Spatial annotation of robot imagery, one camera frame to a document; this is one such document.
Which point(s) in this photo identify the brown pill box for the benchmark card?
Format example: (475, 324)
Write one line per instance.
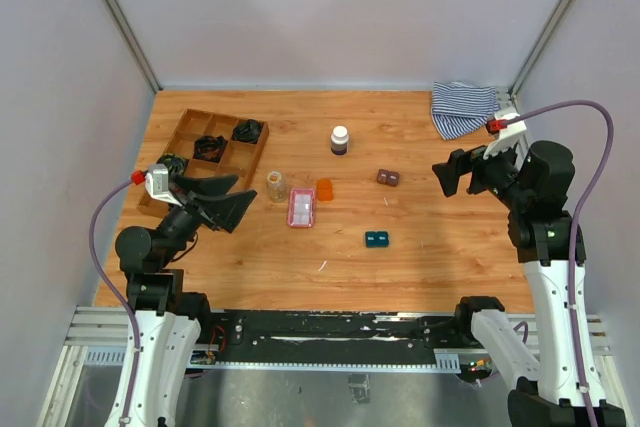
(387, 177)

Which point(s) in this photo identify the wooden compartment tray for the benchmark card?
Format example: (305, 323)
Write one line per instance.
(202, 144)

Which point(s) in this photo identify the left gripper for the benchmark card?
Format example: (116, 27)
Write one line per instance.
(216, 212)

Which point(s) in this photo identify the teal pill box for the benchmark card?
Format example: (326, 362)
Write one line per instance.
(376, 239)

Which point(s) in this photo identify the clear glass pill bottle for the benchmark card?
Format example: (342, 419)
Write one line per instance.
(276, 186)

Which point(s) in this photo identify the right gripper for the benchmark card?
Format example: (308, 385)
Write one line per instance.
(461, 162)

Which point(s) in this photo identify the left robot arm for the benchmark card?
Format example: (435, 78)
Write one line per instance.
(164, 321)

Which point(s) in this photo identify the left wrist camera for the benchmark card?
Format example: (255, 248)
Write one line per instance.
(157, 183)

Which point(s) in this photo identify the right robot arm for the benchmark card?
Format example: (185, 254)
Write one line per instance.
(560, 385)

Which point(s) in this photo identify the striped blue cloth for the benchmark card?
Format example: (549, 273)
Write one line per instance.
(459, 109)

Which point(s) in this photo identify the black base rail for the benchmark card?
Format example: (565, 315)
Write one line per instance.
(328, 338)

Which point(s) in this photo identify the orange pill box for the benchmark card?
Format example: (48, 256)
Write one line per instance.
(324, 190)

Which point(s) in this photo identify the pink pill organizer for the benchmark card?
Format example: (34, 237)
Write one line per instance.
(301, 208)

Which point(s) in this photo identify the white cap pill bottle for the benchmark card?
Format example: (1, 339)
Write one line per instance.
(339, 140)

